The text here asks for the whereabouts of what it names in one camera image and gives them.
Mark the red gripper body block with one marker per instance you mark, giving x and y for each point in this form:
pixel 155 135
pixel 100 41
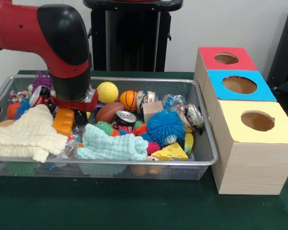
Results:
pixel 86 106

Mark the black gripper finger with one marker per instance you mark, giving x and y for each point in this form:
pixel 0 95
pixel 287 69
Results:
pixel 84 117
pixel 77 117

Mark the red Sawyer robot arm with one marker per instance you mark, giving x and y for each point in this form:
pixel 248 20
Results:
pixel 57 43

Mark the shallow metal mesh bin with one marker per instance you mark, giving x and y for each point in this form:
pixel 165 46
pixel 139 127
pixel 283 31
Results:
pixel 201 153

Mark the orange building block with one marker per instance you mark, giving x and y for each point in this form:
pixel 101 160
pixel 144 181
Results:
pixel 63 121

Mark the brown mini football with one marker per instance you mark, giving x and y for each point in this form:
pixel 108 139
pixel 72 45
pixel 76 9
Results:
pixel 107 111

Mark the yellow ball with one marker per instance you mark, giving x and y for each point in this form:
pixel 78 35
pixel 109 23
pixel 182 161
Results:
pixel 107 92

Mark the mint knitted cloth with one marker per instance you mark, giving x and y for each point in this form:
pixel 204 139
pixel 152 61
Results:
pixel 110 146

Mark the orange mini basketball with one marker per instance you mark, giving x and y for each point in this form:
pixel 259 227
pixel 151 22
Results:
pixel 129 100

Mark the purple spiky monster toy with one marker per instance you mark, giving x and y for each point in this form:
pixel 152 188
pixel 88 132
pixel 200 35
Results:
pixel 42 80

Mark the cream knitted cloth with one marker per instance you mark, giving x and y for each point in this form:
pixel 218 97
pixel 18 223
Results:
pixel 26 134

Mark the small wooden cube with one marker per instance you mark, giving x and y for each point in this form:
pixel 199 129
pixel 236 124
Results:
pixel 153 110

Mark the blue spiky rubber ball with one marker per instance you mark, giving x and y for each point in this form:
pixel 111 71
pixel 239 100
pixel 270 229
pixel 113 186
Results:
pixel 166 127

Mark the yellow cheese wedge toy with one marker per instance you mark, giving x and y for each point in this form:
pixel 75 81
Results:
pixel 171 153

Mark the dark green table cloth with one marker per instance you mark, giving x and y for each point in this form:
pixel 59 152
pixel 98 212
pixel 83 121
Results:
pixel 134 206

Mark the green cloth side table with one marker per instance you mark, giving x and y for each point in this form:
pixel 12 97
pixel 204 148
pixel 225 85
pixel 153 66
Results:
pixel 287 86

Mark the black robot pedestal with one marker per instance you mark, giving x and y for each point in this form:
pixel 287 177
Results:
pixel 134 36

